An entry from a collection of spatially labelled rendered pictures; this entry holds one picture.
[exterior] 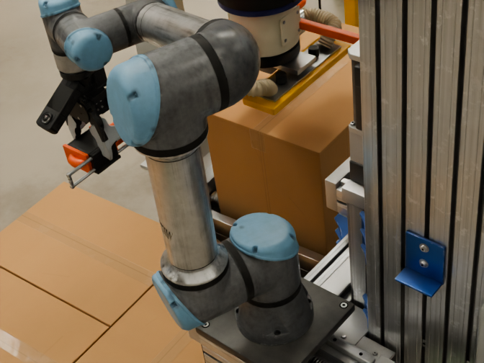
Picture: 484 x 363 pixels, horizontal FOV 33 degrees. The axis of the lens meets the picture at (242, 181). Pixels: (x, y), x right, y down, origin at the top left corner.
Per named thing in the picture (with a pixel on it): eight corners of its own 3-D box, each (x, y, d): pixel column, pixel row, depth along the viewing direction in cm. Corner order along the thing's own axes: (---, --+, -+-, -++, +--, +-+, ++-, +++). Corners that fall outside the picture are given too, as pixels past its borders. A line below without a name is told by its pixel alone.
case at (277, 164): (326, 117, 292) (320, 16, 267) (428, 151, 270) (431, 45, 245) (220, 215, 258) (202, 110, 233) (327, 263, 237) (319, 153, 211)
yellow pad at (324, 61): (320, 42, 223) (319, 25, 220) (351, 50, 218) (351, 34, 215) (242, 104, 204) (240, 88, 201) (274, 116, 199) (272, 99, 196)
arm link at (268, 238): (314, 284, 151) (310, 230, 142) (251, 317, 146) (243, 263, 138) (279, 248, 159) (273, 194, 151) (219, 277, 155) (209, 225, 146)
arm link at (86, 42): (127, 21, 145) (104, -2, 153) (68, 42, 141) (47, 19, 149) (136, 59, 150) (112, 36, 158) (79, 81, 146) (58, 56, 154)
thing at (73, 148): (96, 142, 181) (91, 124, 178) (119, 153, 177) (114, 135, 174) (68, 163, 176) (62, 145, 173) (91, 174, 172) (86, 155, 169)
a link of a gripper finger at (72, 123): (96, 134, 180) (99, 106, 173) (76, 148, 177) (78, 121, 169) (86, 125, 181) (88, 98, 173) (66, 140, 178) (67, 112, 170)
